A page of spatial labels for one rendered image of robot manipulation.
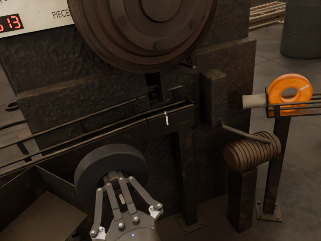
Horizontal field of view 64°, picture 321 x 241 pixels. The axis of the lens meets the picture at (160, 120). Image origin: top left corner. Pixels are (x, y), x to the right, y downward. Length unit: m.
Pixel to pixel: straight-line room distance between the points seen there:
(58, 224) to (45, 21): 0.62
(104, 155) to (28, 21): 0.56
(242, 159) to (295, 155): 0.90
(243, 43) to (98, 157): 0.84
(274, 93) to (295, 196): 0.76
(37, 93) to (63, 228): 0.44
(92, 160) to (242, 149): 0.71
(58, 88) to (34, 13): 0.24
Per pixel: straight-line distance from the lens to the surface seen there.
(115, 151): 0.51
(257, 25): 5.05
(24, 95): 0.98
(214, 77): 1.01
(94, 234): 0.46
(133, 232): 0.41
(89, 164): 0.51
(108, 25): 0.77
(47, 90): 0.97
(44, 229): 0.85
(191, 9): 0.81
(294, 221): 1.56
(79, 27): 0.80
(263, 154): 1.13
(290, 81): 1.08
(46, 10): 0.93
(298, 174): 1.81
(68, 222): 0.83
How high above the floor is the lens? 1.20
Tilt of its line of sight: 32 degrees down
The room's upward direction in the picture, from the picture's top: 8 degrees counter-clockwise
